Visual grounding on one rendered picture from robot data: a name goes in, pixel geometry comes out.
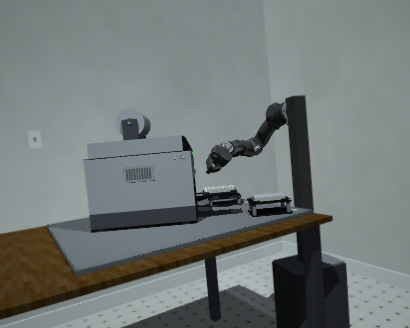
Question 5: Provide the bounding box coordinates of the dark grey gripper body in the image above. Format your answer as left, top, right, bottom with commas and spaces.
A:
209, 143, 232, 167

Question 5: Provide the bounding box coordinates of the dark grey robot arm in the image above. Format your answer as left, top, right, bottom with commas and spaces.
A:
220, 98, 288, 157

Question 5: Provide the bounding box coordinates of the grey cylinder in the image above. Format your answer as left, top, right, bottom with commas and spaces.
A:
115, 108, 151, 138

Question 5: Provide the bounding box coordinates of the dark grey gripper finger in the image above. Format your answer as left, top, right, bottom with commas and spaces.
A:
207, 163, 223, 174
206, 155, 214, 173

